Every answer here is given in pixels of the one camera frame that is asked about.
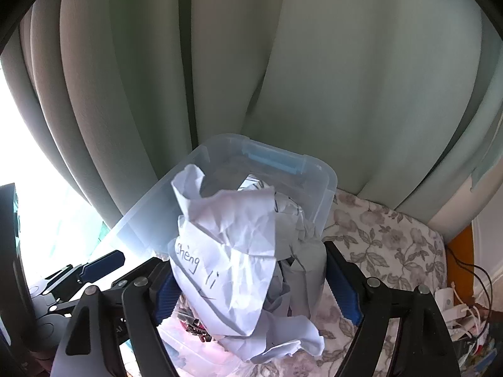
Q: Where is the white paper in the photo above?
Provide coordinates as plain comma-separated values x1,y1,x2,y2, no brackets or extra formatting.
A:
170,164,327,363

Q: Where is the dark red hair claw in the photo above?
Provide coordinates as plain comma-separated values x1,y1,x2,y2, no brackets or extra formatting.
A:
177,308,213,343

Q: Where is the floral blanket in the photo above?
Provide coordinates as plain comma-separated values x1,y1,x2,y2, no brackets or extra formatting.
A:
157,187,450,377

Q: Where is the clear plastic storage bin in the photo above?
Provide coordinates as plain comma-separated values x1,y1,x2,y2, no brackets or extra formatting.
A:
96,134,337,376

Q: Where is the white power strip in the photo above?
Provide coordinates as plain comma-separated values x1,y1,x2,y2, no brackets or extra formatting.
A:
434,287,486,341

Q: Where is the green curtain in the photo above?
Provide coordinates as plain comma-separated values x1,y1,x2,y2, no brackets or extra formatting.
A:
1,0,502,238

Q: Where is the white cable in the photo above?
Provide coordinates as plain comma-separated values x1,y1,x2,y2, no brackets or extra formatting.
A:
449,281,490,347

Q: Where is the black cable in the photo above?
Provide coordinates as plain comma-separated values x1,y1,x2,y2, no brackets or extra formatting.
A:
445,244,495,338

